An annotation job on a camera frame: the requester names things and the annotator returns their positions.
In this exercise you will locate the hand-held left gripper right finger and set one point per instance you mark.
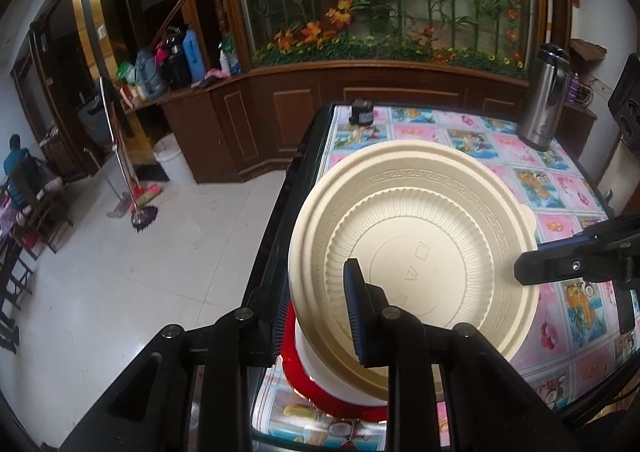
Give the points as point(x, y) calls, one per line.
point(353, 312)

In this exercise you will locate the large water bottle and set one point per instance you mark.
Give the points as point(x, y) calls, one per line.
point(149, 74)

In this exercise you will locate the blue container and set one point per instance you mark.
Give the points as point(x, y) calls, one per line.
point(193, 54)

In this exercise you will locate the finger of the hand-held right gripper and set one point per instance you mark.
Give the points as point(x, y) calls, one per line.
point(615, 229)
point(550, 264)

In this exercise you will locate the white bucket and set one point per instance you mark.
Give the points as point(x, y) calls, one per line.
point(172, 159)

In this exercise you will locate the broom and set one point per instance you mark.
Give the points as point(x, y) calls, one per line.
point(145, 217)

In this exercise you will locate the wicker basket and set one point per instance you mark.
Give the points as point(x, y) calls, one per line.
point(57, 154)

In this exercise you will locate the stainless steel thermos jug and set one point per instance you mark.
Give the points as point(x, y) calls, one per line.
point(542, 96)

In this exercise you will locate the white foam bowl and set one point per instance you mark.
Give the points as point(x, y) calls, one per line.
point(314, 366)

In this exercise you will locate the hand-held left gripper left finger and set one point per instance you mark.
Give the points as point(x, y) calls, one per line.
point(270, 319)

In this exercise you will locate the mop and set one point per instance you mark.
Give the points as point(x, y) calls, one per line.
point(119, 209)

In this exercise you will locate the wooden cabinet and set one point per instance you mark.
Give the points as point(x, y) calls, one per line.
point(280, 116)

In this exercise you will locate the spray bottle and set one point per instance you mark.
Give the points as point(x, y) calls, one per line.
point(229, 56)

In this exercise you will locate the colourful printed tablecloth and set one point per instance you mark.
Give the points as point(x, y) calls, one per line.
point(565, 187)

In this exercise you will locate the wooden chair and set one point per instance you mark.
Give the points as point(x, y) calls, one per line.
point(15, 277)

